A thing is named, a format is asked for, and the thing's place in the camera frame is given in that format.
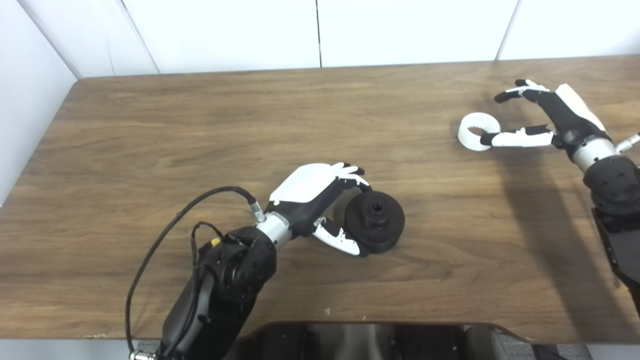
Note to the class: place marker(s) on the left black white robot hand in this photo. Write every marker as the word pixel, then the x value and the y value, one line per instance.
pixel 305 187

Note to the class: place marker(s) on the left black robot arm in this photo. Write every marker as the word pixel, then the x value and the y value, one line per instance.
pixel 235 270

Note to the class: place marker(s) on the black robot torso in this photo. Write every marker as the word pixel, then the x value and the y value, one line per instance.
pixel 375 342

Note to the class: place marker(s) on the round black plastic part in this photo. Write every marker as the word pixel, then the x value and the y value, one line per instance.
pixel 385 235

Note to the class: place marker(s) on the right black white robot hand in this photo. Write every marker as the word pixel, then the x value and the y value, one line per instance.
pixel 570 120

